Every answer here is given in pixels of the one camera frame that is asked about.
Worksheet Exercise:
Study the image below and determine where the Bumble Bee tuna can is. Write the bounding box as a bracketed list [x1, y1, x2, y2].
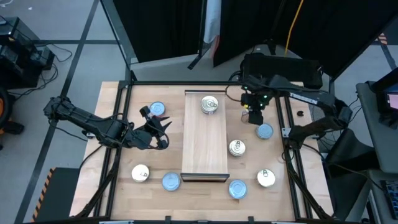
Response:
[256, 122, 275, 140]
[228, 179, 248, 200]
[161, 172, 182, 192]

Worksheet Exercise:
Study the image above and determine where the red seafood can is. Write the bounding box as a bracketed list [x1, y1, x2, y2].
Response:
[149, 101, 167, 118]

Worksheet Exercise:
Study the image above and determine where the black keyboard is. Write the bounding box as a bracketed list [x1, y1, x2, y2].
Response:
[379, 179, 398, 220]

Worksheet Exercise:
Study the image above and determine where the black equipment case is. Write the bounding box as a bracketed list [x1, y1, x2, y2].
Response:
[241, 52, 324, 91]

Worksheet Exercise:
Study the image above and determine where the grey desk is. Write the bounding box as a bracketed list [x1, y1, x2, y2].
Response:
[356, 80, 398, 175]

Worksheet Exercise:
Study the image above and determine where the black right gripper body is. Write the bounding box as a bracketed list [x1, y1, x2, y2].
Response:
[241, 92, 269, 111]

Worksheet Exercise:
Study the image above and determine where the black stand pole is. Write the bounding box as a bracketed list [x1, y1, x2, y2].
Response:
[187, 0, 208, 71]

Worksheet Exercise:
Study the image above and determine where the large black equipment box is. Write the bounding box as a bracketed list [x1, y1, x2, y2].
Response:
[0, 43, 56, 90]

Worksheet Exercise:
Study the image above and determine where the yellow cable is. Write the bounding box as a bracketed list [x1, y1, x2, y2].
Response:
[284, 0, 305, 57]

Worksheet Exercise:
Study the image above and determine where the black aluminium table frame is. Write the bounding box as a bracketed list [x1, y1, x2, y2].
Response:
[73, 80, 335, 224]

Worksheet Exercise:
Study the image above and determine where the orange and black machine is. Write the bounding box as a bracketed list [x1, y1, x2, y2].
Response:
[0, 86, 25, 138]

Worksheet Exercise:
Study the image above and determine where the black curtain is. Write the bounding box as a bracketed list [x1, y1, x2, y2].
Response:
[213, 0, 398, 78]
[112, 0, 208, 63]

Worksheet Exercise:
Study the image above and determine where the black mat with hazard stripes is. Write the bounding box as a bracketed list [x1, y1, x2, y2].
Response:
[30, 167, 82, 223]

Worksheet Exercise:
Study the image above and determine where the black chair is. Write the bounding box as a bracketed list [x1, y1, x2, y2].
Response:
[323, 129, 379, 220]

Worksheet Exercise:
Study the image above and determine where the wooden shelf riser black frame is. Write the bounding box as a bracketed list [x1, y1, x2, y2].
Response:
[180, 89, 231, 183]

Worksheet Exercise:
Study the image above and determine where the black monitor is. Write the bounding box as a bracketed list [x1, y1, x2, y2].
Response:
[371, 67, 398, 127]

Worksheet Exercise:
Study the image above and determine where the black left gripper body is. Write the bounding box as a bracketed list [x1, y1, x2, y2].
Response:
[126, 105, 170, 151]

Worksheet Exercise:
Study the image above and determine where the small black equipment box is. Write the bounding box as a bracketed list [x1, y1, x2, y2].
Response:
[0, 17, 32, 46]

